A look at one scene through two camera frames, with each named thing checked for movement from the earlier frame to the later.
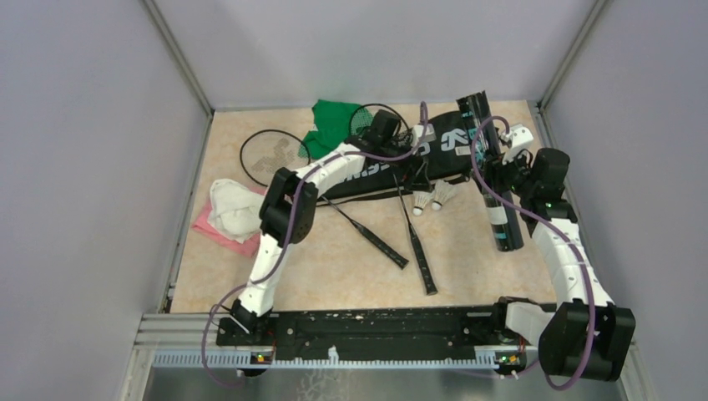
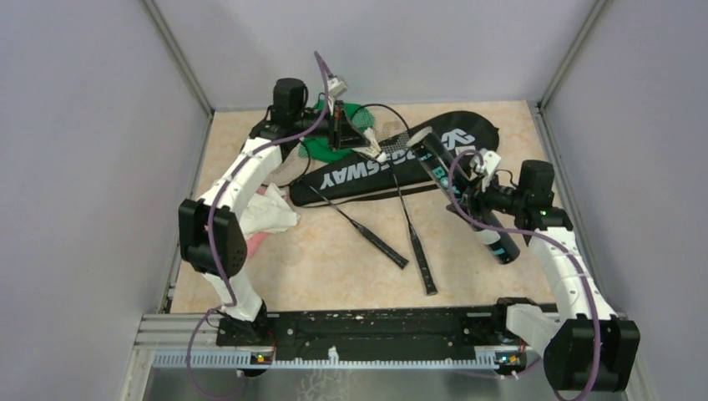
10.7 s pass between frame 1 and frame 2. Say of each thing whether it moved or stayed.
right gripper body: moved
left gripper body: moved
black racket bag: stayed
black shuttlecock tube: moved
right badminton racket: stayed
